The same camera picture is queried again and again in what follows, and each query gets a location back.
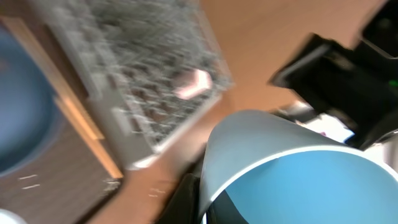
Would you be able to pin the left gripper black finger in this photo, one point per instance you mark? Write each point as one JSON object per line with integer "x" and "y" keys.
{"x": 182, "y": 207}

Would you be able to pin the light blue cup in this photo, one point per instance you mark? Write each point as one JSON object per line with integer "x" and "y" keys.
{"x": 260, "y": 168}

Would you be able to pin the small pink bowl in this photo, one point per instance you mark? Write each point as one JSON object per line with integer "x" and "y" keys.
{"x": 191, "y": 83}

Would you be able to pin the light blue bowl with rice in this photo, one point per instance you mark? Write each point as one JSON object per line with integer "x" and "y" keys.
{"x": 8, "y": 217}

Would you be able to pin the dark blue plate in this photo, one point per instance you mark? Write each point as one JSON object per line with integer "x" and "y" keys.
{"x": 30, "y": 119}

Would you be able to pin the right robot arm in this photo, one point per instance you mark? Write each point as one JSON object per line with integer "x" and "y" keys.
{"x": 358, "y": 86}

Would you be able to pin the grey dishwasher rack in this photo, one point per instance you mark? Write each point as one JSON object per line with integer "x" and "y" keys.
{"x": 127, "y": 53}

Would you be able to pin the brown serving tray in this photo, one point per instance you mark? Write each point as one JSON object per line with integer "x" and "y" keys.
{"x": 65, "y": 184}

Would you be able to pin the wooden chopstick left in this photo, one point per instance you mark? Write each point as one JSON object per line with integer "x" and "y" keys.
{"x": 95, "y": 146}

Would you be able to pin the wooden chopstick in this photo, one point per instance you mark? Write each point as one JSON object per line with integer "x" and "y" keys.
{"x": 66, "y": 98}
{"x": 95, "y": 146}

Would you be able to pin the wooden chopstick right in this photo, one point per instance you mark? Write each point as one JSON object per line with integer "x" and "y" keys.
{"x": 66, "y": 98}

